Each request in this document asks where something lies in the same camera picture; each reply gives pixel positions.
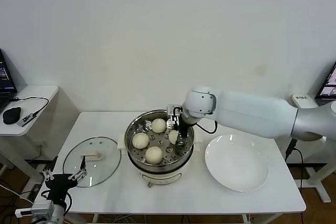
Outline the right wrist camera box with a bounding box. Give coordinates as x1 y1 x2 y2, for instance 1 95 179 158
166 104 184 117

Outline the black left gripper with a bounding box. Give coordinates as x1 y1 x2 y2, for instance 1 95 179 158
41 155 88 204

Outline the black laptop with dark screen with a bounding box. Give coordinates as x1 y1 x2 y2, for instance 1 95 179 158
0 48 18 113

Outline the white side desk with label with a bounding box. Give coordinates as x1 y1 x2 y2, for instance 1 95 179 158
292 93 336 204

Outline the black cable with inline adapter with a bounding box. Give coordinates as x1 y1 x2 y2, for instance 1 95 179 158
285 138 305 190

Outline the black hub cable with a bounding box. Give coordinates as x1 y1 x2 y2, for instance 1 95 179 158
9 96 50 116

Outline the grey laptop with bright screen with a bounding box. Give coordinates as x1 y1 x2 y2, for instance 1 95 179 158
314 61 336 105

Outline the black computer mouse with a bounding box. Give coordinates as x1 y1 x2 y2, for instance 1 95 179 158
2 106 22 124

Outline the stainless steel steamer basket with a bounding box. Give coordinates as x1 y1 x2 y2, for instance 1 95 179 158
124 109 195 172

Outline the white steamed baozi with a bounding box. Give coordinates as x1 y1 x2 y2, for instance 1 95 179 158
167 130 181 144
144 146 164 165
132 133 150 150
151 118 167 133

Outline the glass lid with cream handle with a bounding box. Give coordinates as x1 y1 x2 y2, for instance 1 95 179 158
63 136 122 188

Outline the white round plate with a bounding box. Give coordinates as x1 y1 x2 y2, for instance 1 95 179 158
205 134 270 193

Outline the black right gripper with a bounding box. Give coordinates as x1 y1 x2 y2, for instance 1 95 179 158
166 115 190 146

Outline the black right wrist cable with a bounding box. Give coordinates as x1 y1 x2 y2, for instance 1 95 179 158
195 120 218 135

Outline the grey usb hub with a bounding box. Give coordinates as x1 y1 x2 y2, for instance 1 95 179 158
17 112 35 127

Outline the white side desk with mouse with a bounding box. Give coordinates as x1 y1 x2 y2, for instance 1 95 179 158
0 85 60 180

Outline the cream electric cooker pot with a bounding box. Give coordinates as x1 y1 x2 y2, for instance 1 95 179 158
117 129 203 189

